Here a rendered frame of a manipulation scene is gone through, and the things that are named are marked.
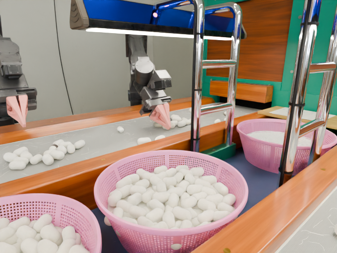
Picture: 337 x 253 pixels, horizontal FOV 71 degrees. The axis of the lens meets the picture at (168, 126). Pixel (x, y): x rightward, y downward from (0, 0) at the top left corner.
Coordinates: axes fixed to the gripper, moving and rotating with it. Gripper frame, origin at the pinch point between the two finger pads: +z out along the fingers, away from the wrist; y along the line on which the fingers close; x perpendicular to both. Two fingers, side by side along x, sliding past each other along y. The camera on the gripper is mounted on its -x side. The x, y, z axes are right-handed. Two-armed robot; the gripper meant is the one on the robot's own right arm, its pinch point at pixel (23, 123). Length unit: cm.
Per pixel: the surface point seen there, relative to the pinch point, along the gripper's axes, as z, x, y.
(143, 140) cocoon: 16.9, -6.8, 25.0
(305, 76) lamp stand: 31, -44, 34
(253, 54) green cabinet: -5, -19, 91
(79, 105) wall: -126, 156, 83
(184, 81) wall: -91, 93, 183
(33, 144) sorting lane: 2.1, 8.0, 2.0
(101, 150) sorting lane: 14.5, -2.6, 14.7
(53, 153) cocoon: 12.1, -2.8, 3.5
